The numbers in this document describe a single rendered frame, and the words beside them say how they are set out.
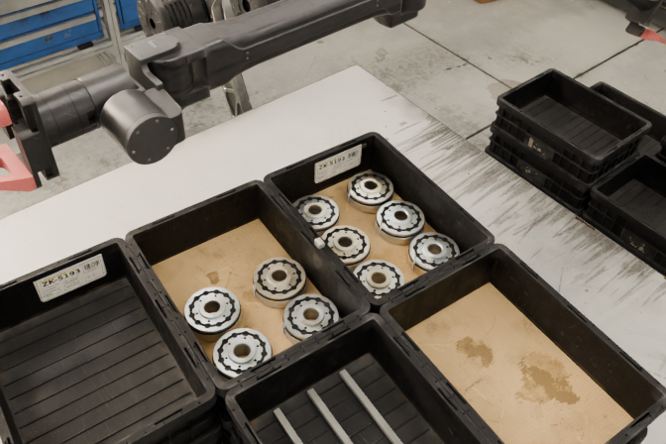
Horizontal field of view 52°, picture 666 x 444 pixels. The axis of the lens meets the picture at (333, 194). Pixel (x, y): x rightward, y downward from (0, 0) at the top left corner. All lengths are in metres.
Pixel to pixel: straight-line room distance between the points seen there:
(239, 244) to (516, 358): 0.59
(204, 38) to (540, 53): 3.08
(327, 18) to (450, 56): 2.74
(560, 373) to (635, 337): 0.32
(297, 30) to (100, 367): 0.72
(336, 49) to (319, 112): 1.62
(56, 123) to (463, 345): 0.85
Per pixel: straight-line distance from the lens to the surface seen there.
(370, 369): 1.26
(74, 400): 1.28
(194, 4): 2.01
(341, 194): 1.53
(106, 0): 3.06
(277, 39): 0.84
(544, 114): 2.47
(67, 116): 0.74
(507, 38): 3.85
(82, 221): 1.73
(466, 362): 1.29
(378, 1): 0.93
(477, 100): 3.32
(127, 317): 1.35
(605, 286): 1.67
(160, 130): 0.71
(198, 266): 1.40
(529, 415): 1.26
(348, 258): 1.37
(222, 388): 1.12
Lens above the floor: 1.89
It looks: 44 degrees down
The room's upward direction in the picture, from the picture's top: 3 degrees clockwise
